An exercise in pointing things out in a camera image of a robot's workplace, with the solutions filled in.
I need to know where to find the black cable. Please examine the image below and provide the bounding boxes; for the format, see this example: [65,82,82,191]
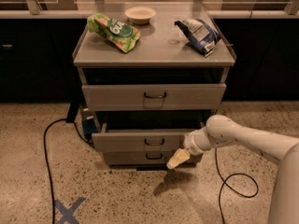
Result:
[43,118,104,224]
[214,147,260,224]

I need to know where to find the grey drawer cabinet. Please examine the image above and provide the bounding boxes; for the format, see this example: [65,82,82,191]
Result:
[72,2,237,172]

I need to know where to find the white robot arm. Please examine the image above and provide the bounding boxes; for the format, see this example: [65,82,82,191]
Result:
[167,115,299,224]

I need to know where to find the white paper bowl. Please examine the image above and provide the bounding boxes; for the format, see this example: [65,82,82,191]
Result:
[125,7,156,25]

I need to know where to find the green chip bag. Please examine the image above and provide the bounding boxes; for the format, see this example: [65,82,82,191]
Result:
[87,13,141,53]

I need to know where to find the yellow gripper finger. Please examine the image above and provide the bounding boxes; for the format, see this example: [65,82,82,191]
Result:
[166,148,191,170]

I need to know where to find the blue chip bag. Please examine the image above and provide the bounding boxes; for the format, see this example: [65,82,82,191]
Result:
[175,19,221,57]

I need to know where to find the dark counter with cabinets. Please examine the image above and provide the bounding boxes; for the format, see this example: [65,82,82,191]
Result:
[0,14,299,103]

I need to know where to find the grey top drawer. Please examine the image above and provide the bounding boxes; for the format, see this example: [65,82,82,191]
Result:
[82,84,226,111]

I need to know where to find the black cable right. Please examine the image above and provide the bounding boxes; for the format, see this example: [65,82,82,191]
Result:
[214,147,260,224]

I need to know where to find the black cable left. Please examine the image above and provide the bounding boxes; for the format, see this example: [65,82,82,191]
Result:
[43,118,104,224]

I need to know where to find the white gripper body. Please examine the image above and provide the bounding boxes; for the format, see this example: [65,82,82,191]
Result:
[183,128,209,156]

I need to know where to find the blue power box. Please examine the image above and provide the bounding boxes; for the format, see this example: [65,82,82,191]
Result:
[80,105,98,139]

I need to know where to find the blue tape cross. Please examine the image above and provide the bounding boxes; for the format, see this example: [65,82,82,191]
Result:
[55,197,85,224]

